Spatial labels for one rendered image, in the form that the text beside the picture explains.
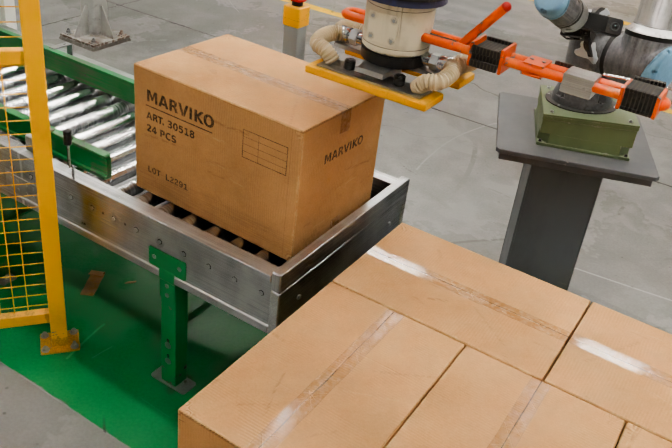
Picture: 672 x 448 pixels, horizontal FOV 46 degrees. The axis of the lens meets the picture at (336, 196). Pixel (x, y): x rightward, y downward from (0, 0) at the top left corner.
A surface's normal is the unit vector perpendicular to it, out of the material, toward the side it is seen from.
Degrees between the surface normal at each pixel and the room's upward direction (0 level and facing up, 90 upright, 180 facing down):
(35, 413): 0
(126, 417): 0
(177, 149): 90
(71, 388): 0
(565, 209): 90
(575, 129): 90
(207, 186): 90
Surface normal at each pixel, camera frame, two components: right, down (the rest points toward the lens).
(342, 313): 0.11, -0.86
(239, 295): -0.54, 0.37
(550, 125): -0.20, 0.47
